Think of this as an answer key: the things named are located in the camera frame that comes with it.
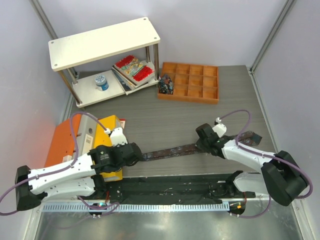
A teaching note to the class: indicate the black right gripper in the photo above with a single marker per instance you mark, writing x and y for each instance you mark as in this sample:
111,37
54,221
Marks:
202,147

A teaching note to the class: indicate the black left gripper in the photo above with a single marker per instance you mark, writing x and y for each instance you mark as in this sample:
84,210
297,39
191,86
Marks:
113,148

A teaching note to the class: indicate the brown blue-flowered tie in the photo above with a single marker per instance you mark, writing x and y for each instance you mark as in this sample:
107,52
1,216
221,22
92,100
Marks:
248,138

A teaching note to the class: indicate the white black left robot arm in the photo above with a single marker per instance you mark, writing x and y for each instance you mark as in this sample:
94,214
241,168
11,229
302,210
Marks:
102,159

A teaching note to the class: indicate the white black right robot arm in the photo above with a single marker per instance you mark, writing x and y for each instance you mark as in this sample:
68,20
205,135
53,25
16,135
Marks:
277,174

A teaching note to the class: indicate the yellow binder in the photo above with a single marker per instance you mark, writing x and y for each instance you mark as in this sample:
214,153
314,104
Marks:
101,138

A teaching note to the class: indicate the grey binder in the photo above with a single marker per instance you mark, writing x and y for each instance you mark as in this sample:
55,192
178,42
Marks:
85,135

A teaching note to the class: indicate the orange binder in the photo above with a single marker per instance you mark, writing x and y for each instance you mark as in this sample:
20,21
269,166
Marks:
62,145

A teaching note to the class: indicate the orange compartment tray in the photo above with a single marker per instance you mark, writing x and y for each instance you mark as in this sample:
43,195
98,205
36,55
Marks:
193,83

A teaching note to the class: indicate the lower stacked books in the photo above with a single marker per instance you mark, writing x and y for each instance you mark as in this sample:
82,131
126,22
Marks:
128,87

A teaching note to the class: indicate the blue white jar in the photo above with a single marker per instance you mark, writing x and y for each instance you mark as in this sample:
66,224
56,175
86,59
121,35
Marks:
101,82

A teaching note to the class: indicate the red patterned book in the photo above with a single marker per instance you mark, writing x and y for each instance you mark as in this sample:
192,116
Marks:
134,70

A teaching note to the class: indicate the white two-tier shelf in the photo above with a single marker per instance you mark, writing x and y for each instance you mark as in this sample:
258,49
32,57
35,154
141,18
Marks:
101,43

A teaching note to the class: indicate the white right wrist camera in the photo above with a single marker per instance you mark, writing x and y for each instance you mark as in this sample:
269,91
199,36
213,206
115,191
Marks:
219,128

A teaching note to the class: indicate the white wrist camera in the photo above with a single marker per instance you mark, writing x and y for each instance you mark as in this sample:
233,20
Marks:
117,137
219,128

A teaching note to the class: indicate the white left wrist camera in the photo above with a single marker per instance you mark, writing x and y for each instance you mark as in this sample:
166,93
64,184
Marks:
117,137

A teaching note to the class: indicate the white slotted cable duct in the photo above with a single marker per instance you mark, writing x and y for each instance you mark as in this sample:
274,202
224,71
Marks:
53,207

